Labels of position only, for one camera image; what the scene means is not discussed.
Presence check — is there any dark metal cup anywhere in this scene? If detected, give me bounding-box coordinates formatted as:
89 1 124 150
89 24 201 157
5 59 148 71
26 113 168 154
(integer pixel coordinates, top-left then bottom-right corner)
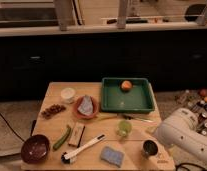
142 140 158 157

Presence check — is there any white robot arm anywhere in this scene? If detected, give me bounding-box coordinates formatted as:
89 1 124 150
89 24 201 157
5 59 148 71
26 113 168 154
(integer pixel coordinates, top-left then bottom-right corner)
154 108 207 164

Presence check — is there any green plastic tray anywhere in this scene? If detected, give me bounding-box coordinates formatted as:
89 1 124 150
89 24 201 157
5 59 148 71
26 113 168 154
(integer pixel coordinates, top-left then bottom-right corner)
101 77 155 114

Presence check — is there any orange fruit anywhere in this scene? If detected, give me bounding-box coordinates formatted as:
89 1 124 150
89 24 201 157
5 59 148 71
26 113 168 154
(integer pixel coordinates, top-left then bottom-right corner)
121 80 133 91

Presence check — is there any grey crumpled cloth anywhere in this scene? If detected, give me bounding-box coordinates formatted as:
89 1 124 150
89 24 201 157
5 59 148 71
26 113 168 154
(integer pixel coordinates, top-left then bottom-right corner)
78 95 93 116

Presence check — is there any orange plate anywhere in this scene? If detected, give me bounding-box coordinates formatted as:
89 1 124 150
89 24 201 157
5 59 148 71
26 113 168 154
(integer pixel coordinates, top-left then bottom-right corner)
72 96 99 119

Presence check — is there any white small cup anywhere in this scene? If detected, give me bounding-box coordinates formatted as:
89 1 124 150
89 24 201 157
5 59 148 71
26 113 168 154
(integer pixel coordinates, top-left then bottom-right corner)
61 87 76 104

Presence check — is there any green plastic cup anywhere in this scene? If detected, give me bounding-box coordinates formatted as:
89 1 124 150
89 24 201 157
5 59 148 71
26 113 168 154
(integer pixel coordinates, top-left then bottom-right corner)
118 120 132 137

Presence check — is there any wooden block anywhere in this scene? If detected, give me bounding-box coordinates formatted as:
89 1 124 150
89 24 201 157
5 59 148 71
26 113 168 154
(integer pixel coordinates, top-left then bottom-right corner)
68 122 85 147

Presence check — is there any wooden table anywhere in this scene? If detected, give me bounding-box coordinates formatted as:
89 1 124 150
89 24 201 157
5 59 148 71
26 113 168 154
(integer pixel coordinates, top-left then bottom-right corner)
21 82 175 171

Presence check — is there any green cucumber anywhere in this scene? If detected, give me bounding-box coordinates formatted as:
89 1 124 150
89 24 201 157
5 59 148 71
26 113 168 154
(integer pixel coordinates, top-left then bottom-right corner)
53 125 71 151

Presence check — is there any blue sponge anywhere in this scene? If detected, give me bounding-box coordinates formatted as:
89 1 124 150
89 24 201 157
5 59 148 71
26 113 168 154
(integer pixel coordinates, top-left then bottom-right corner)
100 146 124 167

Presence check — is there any white dish brush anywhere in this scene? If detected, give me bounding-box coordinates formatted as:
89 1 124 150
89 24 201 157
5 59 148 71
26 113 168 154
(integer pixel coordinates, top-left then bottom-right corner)
61 134 105 164

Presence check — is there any dark purple bowl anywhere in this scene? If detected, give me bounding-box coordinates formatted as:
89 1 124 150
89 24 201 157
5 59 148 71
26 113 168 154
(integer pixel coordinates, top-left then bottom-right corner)
21 134 50 164

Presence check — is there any spice bottle rack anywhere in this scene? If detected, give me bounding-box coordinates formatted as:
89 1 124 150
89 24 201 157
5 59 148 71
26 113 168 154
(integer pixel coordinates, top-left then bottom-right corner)
175 89 207 136

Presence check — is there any knife with wooden handle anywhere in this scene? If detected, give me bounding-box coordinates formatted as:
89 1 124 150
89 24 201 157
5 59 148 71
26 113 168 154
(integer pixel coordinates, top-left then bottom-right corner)
95 114 154 123

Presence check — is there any black cable left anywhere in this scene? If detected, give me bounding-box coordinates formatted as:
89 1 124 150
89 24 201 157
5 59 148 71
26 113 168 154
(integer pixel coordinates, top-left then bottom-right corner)
0 109 26 143

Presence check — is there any black cable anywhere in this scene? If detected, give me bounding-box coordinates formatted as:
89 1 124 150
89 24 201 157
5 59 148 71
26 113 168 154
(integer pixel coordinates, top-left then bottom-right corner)
175 162 207 171
0 109 26 143

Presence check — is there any black cable right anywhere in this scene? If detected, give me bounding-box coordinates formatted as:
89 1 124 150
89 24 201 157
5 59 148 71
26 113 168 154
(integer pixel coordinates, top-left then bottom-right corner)
175 162 207 171

